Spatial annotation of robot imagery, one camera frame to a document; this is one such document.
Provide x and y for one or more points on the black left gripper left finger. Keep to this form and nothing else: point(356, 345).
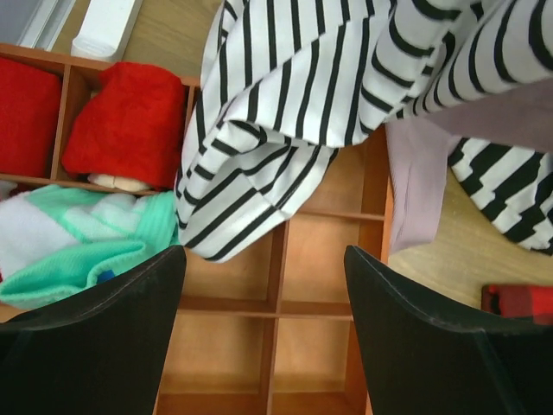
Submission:
point(101, 351)

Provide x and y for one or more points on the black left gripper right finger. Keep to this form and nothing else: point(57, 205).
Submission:
point(424, 353)

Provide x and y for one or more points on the thin striped tank top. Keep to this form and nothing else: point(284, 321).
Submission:
point(285, 85)

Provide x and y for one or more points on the bold black white striped top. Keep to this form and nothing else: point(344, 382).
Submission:
point(511, 186)

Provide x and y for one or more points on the mauve tank top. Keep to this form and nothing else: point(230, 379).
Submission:
point(419, 149)

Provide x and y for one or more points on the red black plaid shirt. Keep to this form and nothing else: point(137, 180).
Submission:
point(519, 301)

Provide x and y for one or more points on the teal cloth bundle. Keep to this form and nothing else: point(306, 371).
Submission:
point(57, 242)

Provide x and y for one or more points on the orange compartment organizer box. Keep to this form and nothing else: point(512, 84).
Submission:
point(269, 331)

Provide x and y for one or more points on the red sock roll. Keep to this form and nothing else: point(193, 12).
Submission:
point(132, 128)

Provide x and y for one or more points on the red cloth in organizer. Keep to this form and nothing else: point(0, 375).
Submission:
point(30, 103)

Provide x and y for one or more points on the silver clothes rack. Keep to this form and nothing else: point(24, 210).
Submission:
point(103, 35)

